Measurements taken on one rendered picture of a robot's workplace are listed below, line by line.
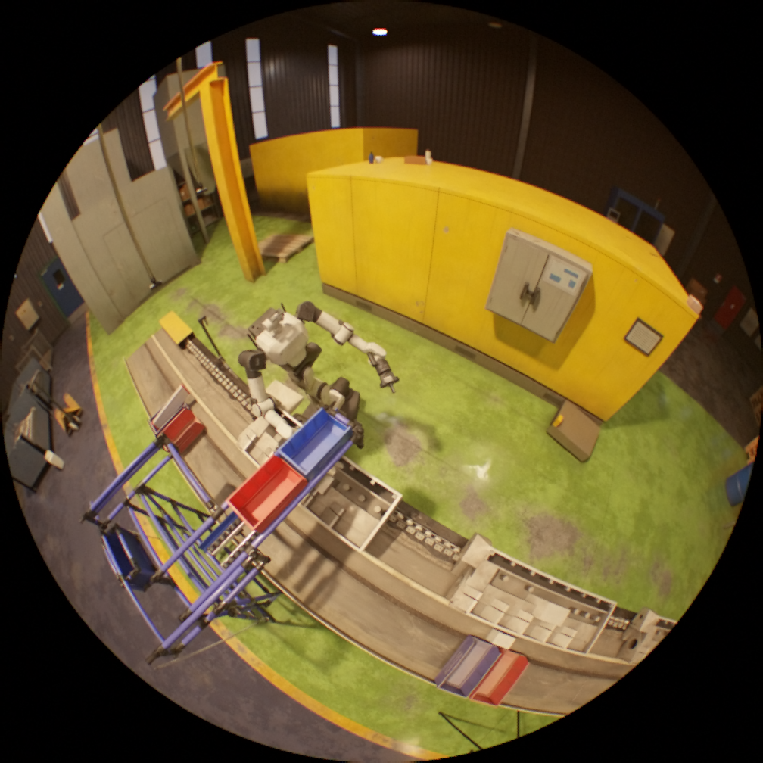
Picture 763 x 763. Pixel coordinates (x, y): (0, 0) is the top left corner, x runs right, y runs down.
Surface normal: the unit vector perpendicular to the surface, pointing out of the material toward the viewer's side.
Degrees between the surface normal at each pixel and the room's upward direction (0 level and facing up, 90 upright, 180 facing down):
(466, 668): 0
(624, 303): 90
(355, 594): 0
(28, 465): 90
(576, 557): 0
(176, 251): 90
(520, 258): 90
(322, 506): 10
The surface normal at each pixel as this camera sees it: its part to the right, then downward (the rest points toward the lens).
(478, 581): -0.10, -0.48
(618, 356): -0.58, 0.65
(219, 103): 0.82, 0.46
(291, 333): 0.51, 0.01
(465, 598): -0.36, -0.61
